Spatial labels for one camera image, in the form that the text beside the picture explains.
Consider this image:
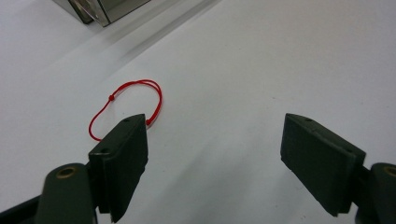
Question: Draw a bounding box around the red string bracelet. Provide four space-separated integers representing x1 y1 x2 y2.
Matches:
88 78 163 142

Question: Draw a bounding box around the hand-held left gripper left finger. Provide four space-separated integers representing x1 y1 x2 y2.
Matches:
88 113 149 224

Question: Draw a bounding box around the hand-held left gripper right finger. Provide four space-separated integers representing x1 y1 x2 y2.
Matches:
279 112 367 217

